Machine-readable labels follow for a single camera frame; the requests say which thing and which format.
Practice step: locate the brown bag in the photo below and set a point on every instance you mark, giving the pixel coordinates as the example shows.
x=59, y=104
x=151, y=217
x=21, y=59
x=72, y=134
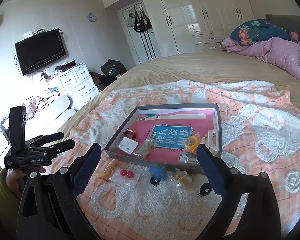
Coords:
x=97, y=81

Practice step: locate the white wardrobe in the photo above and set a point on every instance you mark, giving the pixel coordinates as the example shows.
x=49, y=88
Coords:
x=190, y=10

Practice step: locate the white door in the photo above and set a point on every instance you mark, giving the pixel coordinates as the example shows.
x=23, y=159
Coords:
x=130, y=45

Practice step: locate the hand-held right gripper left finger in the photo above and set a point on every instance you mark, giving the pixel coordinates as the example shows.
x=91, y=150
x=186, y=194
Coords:
x=90, y=165

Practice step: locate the beige hair claw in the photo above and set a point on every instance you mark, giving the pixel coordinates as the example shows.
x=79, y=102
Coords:
x=212, y=140

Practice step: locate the hanging black bags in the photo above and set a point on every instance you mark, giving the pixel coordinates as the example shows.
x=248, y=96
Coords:
x=140, y=23

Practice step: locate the person's left hand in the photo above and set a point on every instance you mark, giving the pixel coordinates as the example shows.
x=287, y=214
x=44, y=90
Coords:
x=13, y=182

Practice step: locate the orange plaid blanket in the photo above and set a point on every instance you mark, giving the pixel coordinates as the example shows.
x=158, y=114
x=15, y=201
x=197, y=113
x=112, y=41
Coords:
x=252, y=142

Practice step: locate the small blue box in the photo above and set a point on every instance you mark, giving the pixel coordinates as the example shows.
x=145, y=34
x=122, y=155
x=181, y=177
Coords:
x=158, y=173

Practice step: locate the clear plastic organiser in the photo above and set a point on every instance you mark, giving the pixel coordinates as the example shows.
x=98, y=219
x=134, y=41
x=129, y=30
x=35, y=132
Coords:
x=36, y=105

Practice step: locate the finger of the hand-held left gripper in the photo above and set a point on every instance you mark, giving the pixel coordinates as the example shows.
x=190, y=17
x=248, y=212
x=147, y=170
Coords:
x=50, y=136
x=62, y=145

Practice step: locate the pearl hair clip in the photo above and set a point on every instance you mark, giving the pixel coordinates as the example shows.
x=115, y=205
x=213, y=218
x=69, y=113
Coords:
x=181, y=180

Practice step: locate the white router box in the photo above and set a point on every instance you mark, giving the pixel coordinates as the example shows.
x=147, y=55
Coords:
x=28, y=34

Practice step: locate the clutter on dresser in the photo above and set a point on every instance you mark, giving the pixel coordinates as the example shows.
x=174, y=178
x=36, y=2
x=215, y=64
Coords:
x=62, y=68

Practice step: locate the black bag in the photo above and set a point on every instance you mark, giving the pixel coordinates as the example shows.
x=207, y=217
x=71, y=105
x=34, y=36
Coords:
x=112, y=68

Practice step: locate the red ball earrings on card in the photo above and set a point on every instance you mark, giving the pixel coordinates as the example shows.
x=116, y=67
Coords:
x=126, y=173

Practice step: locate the clear silver hair clip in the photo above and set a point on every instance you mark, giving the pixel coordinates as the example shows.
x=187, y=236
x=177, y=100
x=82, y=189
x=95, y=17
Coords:
x=146, y=148

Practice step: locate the pink quilt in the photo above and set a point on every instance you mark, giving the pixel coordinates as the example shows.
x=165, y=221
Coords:
x=277, y=52

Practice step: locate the black wall television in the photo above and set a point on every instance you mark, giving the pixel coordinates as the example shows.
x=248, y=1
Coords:
x=40, y=51

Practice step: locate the white dresser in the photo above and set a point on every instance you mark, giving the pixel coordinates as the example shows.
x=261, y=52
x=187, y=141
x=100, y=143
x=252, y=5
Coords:
x=77, y=85

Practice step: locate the round wall clock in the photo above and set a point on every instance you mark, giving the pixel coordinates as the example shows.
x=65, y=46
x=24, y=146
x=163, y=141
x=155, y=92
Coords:
x=91, y=17

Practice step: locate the grey headboard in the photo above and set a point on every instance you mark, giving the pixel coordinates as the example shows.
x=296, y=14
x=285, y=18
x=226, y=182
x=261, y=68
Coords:
x=285, y=20

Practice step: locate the pink book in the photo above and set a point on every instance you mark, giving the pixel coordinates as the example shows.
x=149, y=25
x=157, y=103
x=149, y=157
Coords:
x=170, y=127

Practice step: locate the bed with yellow sheet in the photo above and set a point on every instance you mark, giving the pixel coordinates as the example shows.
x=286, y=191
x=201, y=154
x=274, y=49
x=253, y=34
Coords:
x=202, y=65

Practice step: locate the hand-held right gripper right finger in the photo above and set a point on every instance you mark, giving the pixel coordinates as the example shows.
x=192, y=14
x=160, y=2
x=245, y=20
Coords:
x=210, y=170

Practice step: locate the white chair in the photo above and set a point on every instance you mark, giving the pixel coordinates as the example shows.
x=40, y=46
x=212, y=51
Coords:
x=57, y=110

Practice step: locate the blue floral pillow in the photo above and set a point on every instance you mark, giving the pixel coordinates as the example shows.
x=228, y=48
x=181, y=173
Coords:
x=255, y=31

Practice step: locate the shallow grey cardboard box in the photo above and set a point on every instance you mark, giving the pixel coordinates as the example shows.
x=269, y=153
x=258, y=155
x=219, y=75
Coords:
x=145, y=161

